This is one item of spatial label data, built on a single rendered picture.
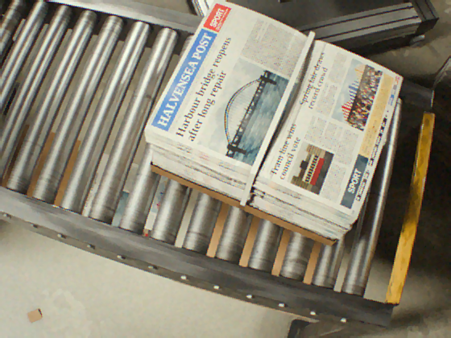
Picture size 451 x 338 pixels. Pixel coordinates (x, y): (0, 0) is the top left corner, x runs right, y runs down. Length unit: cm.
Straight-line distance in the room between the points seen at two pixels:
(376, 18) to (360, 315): 125
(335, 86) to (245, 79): 15
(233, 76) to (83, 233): 42
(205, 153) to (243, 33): 23
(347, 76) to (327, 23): 103
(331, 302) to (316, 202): 27
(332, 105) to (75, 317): 123
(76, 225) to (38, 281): 85
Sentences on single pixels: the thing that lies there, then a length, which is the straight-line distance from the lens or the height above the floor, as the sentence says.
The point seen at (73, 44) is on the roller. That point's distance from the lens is 136.
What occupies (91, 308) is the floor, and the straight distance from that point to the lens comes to 199.
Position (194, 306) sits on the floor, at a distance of 197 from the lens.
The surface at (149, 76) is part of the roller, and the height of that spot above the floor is 80.
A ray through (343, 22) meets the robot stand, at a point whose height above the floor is 22.
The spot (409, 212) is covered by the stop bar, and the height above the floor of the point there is 82.
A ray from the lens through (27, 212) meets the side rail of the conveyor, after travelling 124.
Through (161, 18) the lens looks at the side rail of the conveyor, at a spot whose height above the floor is 80.
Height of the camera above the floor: 196
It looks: 71 degrees down
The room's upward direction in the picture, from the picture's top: 11 degrees clockwise
